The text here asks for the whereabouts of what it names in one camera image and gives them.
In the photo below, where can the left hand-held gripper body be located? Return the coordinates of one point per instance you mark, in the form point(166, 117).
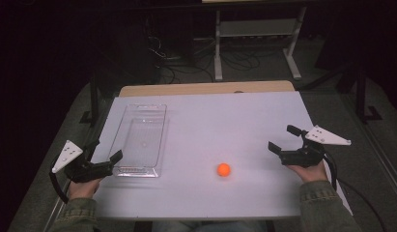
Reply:
point(86, 170)

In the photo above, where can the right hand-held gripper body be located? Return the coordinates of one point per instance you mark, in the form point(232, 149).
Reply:
point(302, 158)

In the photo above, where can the clear plastic tray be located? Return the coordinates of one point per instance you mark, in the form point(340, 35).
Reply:
point(141, 141)

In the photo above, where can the orange ball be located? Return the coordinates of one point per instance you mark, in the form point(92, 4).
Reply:
point(224, 169)

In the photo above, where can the person's right hand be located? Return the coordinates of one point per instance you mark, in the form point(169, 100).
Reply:
point(310, 174)

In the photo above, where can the person's left hand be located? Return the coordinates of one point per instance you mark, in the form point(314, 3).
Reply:
point(83, 189)

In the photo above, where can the black metal stand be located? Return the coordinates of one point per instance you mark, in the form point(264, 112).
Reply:
point(93, 96)
point(362, 96)

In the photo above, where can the light wooden table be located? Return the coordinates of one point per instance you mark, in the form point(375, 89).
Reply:
point(205, 87)

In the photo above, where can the white metal desk frame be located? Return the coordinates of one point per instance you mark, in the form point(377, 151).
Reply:
point(257, 28)

